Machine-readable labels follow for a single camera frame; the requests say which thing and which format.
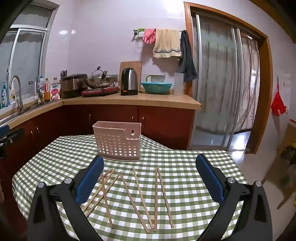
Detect beige striped towel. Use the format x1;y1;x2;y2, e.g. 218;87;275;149
153;29;182;58

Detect metal towel rail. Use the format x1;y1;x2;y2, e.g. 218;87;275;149
133;28;188;42

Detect pink perforated utensil basket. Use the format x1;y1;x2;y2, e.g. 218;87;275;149
92;121;142;162

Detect sliding glass door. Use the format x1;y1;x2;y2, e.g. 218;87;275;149
191;10;241;149

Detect red-brown kitchen cabinets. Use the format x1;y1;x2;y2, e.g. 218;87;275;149
0;104;196;209

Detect striped sheer curtain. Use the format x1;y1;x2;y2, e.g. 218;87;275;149
233;32;259;135

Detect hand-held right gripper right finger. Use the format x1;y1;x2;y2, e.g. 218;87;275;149
195;153;273;241

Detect wooden chair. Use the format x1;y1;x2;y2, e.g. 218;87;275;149
276;120;296;210

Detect steel sink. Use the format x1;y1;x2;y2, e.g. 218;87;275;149
0;104;53;122

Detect steel kitchen faucet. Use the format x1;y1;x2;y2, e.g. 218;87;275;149
9;75;25;112

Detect white and yellow bottle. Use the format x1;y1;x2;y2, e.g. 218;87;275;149
9;83;17;104

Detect blue dish soap bottle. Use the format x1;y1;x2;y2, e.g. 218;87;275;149
1;81;9;108

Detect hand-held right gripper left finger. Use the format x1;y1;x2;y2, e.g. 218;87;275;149
26;155;104;241

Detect beige countertop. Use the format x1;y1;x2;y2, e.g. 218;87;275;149
0;89;202;130

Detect translucent plastic container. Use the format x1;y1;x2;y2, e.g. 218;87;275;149
173;72;184;96

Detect pink and white packet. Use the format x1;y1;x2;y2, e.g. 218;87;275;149
50;84;62;100

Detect wooden cutting board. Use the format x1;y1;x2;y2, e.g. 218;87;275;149
119;61;142;92

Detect dark rice cooker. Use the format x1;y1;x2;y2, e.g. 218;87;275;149
60;74;89;98

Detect red hanging bag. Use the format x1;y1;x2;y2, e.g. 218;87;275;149
270;77;289;116

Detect group of wooden chopsticks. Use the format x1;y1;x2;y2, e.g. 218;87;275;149
83;167;174;233

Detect wooden door frame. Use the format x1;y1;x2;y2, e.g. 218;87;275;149
184;2;274;154

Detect pale green measuring jug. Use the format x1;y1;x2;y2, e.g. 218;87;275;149
145;74;166;83

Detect white condiment bottle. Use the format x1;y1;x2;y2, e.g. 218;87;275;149
38;76;45;98

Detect aluminium framed window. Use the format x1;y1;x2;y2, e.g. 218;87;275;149
0;2;58;109

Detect green checkered tablecloth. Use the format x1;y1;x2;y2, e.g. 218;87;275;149
12;134;251;241

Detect pink rubber glove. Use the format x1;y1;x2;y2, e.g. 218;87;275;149
143;28;156;44

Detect red induction cooker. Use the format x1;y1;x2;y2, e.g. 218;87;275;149
81;86;121;96

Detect dark grey cloth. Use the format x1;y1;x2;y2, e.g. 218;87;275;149
178;30;198;82

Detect teal plastic colander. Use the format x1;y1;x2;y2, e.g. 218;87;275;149
141;82;174;94

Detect steel wok with lid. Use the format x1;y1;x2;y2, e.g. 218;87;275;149
84;67;119;89

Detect amber oil bottle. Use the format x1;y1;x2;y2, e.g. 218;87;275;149
44;78;51;102

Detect black and steel kettle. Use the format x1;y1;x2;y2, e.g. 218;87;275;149
120;68;139;96

